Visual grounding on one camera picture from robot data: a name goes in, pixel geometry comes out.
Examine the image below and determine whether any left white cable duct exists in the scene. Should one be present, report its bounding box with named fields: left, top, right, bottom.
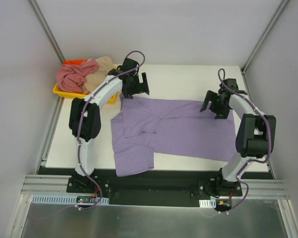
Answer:
left=32, top=194, right=109, bottom=206

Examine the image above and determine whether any pink t shirt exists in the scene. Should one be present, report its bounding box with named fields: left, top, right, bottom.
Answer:
left=56, top=59, right=99, bottom=94

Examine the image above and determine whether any beige t shirt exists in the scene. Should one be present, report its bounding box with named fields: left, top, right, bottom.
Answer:
left=83, top=56, right=114, bottom=94

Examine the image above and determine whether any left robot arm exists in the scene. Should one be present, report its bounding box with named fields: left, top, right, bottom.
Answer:
left=69, top=58, right=149, bottom=193

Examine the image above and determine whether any aluminium front rail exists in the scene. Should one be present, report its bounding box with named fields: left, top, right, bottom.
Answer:
left=21, top=175, right=290, bottom=200

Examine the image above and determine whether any purple t shirt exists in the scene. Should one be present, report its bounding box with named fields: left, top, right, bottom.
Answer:
left=111, top=97, right=236, bottom=177

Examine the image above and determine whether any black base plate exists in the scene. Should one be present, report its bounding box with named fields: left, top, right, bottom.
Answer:
left=38, top=167, right=242, bottom=207

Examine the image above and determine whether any left aluminium frame post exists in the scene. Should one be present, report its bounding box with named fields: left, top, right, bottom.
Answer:
left=27, top=0, right=65, bottom=63

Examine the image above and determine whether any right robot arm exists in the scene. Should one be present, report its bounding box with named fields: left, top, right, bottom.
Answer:
left=201, top=78, right=276, bottom=198

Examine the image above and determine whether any right aluminium frame post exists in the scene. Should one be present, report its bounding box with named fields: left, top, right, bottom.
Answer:
left=241, top=0, right=291, bottom=75

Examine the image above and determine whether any yellow plastic bin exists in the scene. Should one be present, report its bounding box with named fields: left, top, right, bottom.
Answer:
left=52, top=59, right=120, bottom=104

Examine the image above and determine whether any white cable duct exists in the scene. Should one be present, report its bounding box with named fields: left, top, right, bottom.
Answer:
left=199, top=198, right=217, bottom=209
left=32, top=194, right=109, bottom=206

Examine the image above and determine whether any right white cable duct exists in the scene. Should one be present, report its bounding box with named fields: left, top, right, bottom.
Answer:
left=199, top=198, right=217, bottom=209

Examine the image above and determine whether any aluminium frame post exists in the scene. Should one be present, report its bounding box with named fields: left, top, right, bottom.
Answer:
left=241, top=0, right=291, bottom=75
left=27, top=0, right=65, bottom=63

